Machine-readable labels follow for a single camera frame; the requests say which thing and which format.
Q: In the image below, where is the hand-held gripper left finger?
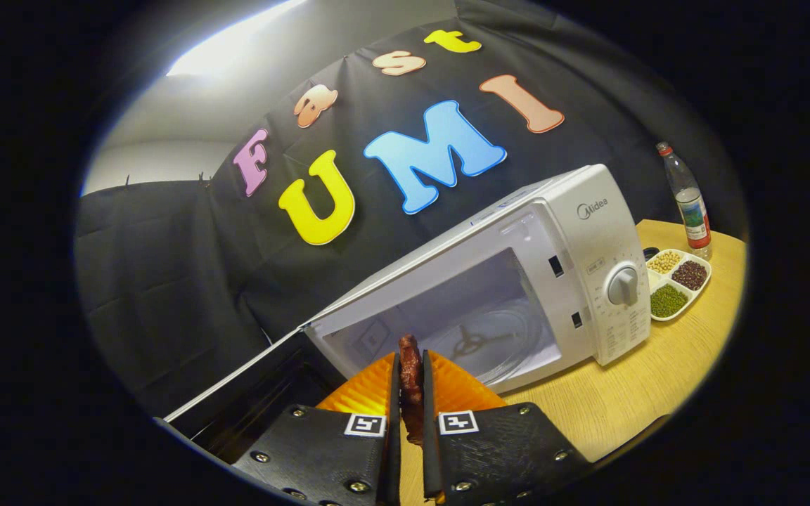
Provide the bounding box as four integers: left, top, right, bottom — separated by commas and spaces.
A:
233, 351, 403, 506

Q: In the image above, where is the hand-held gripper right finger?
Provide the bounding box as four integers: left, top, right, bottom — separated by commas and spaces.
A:
421, 350, 592, 506

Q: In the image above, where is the dark red meat strip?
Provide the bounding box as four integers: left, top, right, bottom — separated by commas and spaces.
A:
397, 334, 425, 448

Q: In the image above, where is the white toaster oven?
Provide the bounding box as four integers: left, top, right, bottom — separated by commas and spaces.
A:
155, 164, 653, 466

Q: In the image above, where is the glass turntable plate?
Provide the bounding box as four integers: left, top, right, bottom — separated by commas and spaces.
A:
440, 299, 546, 384

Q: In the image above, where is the white divided bean dish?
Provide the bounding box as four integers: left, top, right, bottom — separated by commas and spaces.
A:
645, 248, 713, 323

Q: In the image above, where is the black backdrop cloth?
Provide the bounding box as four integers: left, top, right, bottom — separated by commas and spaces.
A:
73, 0, 747, 417

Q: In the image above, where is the clear plastic water bottle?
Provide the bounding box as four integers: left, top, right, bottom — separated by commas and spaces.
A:
656, 141, 713, 261

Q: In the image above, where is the bright ceiling light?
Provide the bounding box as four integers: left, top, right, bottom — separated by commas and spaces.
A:
166, 0, 307, 78

